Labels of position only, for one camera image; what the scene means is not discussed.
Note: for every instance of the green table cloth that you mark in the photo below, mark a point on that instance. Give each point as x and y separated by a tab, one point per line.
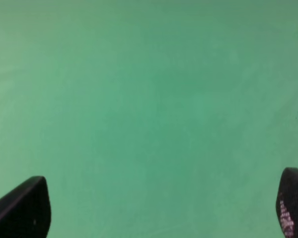
151	118

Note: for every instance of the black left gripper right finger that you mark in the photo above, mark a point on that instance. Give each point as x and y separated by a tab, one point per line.
287	202

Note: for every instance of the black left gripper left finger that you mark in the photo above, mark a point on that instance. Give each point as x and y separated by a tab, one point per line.
25	212

